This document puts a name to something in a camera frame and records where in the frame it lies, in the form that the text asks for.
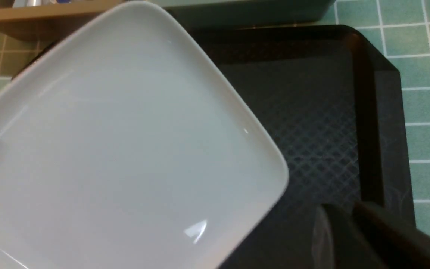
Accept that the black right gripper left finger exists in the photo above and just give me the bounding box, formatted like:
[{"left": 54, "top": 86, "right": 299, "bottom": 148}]
[{"left": 312, "top": 203, "right": 387, "bottom": 269}]

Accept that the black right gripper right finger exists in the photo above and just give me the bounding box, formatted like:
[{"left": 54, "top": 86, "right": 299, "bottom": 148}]
[{"left": 352, "top": 202, "right": 430, "bottom": 269}]

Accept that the large white square plate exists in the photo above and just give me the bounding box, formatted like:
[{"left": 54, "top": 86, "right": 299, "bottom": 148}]
[{"left": 0, "top": 1, "right": 289, "bottom": 269}]

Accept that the brown plastic bin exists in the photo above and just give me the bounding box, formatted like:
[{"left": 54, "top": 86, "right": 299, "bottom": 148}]
[{"left": 0, "top": 0, "right": 123, "bottom": 41}]

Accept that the black serving tray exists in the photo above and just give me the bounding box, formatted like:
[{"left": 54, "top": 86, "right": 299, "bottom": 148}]
[{"left": 12, "top": 24, "right": 417, "bottom": 269}]

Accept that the grey-blue plastic bin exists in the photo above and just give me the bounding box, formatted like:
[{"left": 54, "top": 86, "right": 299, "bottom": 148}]
[{"left": 152, "top": 0, "right": 335, "bottom": 29}]

